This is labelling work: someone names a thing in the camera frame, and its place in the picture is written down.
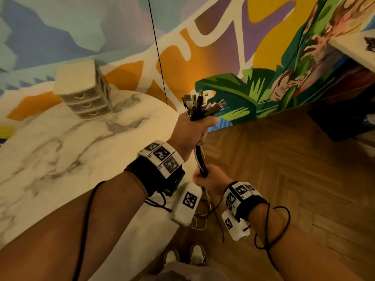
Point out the black left wristband with markers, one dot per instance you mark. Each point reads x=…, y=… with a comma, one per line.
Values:
x=158, y=166

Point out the person's right forearm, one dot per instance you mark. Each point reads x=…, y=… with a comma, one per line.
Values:
x=298, y=251

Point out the person's left white shoe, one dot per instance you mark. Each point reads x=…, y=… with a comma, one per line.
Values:
x=171, y=257

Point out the dark object on shelf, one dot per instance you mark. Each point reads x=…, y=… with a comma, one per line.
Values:
x=370, y=43

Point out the white mini drawer organizer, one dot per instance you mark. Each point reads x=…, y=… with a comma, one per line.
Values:
x=79, y=90

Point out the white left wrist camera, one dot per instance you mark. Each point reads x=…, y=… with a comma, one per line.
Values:
x=184, y=207

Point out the person's right white shoe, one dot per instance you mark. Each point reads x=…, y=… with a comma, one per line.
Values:
x=198, y=254

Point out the black wristband with markers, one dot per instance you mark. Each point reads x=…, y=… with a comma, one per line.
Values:
x=158, y=166
x=246, y=198

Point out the person's left hand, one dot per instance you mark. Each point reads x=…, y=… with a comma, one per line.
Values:
x=184, y=134

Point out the person's right hand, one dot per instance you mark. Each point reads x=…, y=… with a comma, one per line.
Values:
x=215, y=179

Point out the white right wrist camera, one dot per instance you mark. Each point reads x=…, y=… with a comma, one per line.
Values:
x=235, y=229

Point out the person's left thumb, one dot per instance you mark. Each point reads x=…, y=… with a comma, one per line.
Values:
x=208, y=121

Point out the person's left forearm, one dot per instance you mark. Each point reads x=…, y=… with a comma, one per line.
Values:
x=67, y=231

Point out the black right wristband with markers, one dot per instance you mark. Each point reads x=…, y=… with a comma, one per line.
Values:
x=246, y=198

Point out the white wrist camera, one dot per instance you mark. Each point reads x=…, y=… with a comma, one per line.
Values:
x=184, y=207
x=235, y=229

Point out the person's right fingers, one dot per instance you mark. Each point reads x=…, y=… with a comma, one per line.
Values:
x=199, y=179

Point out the person's white shoe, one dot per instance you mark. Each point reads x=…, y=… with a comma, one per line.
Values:
x=171, y=257
x=198, y=254

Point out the person's grey trousers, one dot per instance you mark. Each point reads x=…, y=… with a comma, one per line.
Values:
x=187, y=273

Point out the white shelf board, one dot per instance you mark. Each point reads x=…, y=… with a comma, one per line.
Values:
x=354, y=46

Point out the black furniture piece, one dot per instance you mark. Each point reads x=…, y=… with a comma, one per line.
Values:
x=342, y=119

